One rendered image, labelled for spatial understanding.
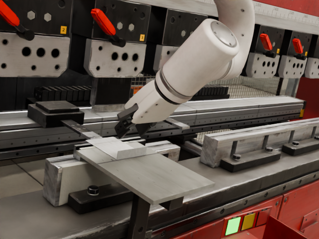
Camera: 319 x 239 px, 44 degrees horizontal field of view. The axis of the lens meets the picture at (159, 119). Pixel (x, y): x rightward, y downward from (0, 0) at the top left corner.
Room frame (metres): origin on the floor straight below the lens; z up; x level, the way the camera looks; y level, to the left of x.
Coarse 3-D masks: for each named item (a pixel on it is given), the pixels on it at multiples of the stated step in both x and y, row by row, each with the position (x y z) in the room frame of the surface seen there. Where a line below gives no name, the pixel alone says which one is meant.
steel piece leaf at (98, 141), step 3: (99, 138) 0.93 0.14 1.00; (102, 138) 0.93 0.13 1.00; (105, 138) 0.94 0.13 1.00; (108, 138) 0.94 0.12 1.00; (111, 138) 0.94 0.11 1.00; (114, 138) 0.95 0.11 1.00; (87, 141) 0.89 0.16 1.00; (90, 141) 0.90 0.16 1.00; (93, 141) 0.90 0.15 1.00; (96, 141) 0.90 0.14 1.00; (99, 141) 0.91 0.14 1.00; (102, 141) 0.91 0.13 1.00; (105, 141) 0.92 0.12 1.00; (108, 141) 0.92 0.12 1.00; (111, 141) 0.92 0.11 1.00
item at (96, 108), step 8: (96, 80) 0.87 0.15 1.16; (104, 80) 0.88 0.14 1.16; (112, 80) 0.89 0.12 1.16; (120, 80) 0.91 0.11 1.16; (128, 80) 0.93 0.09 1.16; (96, 88) 0.86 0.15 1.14; (104, 88) 0.88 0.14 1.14; (112, 88) 0.90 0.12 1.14; (120, 88) 0.91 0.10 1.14; (128, 88) 0.93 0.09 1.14; (96, 96) 0.87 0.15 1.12; (104, 96) 0.88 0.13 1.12; (112, 96) 0.90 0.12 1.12; (120, 96) 0.91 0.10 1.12; (128, 96) 0.93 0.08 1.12; (96, 104) 0.87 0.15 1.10; (104, 104) 0.88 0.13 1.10; (112, 104) 0.90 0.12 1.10; (120, 104) 0.93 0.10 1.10; (96, 112) 0.88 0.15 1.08
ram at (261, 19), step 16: (128, 0) 0.87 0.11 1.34; (144, 0) 0.90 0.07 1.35; (160, 0) 0.93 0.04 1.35; (176, 0) 0.97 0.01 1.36; (192, 0) 1.01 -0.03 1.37; (256, 0) 1.20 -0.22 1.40; (272, 0) 1.26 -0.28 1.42; (288, 0) 1.33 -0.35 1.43; (304, 0) 1.40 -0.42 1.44; (256, 16) 1.21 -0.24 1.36; (304, 32) 1.44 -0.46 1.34
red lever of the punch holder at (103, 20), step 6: (96, 12) 0.77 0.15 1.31; (102, 12) 0.78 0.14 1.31; (96, 18) 0.77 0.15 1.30; (102, 18) 0.77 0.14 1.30; (102, 24) 0.78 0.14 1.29; (108, 24) 0.79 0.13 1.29; (108, 30) 0.79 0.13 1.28; (114, 30) 0.80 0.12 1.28; (114, 36) 0.80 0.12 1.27; (114, 42) 0.81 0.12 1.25; (120, 42) 0.81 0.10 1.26
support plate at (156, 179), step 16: (128, 144) 0.93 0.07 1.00; (96, 160) 0.79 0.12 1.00; (128, 160) 0.82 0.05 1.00; (144, 160) 0.84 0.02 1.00; (160, 160) 0.85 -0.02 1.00; (112, 176) 0.73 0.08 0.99; (128, 176) 0.73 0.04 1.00; (144, 176) 0.75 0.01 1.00; (160, 176) 0.76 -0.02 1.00; (176, 176) 0.77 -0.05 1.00; (192, 176) 0.79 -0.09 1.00; (144, 192) 0.67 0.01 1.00; (160, 192) 0.69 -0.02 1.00; (176, 192) 0.70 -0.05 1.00; (192, 192) 0.72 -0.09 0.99
